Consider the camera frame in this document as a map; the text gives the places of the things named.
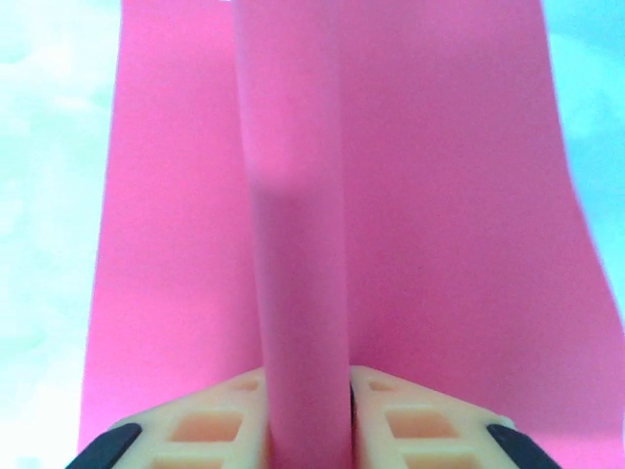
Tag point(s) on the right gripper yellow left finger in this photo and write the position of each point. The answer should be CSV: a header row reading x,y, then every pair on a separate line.
x,y
205,439

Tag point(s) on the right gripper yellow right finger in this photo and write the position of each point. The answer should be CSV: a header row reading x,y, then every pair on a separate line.
x,y
420,439

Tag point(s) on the red paper sheet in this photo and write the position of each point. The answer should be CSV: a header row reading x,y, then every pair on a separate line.
x,y
439,195

